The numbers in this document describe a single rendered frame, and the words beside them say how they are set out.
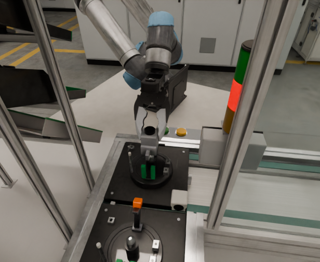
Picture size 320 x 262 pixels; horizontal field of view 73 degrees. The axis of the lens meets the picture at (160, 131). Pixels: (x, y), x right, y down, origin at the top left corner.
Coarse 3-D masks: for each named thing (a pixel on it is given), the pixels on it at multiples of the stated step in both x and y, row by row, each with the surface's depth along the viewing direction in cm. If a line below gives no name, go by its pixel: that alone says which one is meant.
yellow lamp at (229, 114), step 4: (228, 108) 38; (228, 112) 38; (232, 112) 37; (224, 116) 40; (228, 116) 38; (232, 116) 38; (224, 120) 40; (228, 120) 39; (232, 120) 38; (224, 124) 40; (228, 124) 39; (224, 128) 40; (228, 128) 39; (228, 132) 40
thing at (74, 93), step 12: (0, 72) 38; (12, 72) 41; (24, 72) 43; (36, 72) 46; (0, 84) 39; (12, 84) 41; (24, 84) 44; (36, 84) 46; (48, 84) 50; (12, 96) 42; (24, 96) 44; (36, 96) 47; (48, 96) 50; (72, 96) 58; (84, 96) 63
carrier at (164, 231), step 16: (112, 208) 60; (128, 208) 60; (144, 208) 60; (96, 224) 57; (128, 224) 55; (144, 224) 55; (160, 224) 57; (176, 224) 57; (96, 240) 54; (112, 240) 52; (128, 240) 46; (144, 240) 52; (160, 240) 52; (176, 240) 54; (96, 256) 51; (112, 256) 49; (128, 256) 49; (144, 256) 49; (160, 256) 49; (176, 256) 51
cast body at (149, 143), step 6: (150, 126) 60; (144, 132) 60; (150, 132) 59; (156, 132) 60; (144, 138) 59; (150, 138) 58; (156, 138) 59; (144, 144) 60; (150, 144) 60; (156, 144) 60; (144, 150) 61; (150, 150) 60; (156, 150) 61
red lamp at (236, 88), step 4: (232, 84) 36; (236, 84) 34; (240, 84) 34; (232, 88) 36; (236, 88) 35; (240, 88) 34; (232, 92) 36; (236, 92) 35; (232, 96) 36; (236, 96) 35; (232, 100) 36; (236, 100) 35; (228, 104) 38; (232, 104) 37; (236, 104) 36; (232, 108) 37
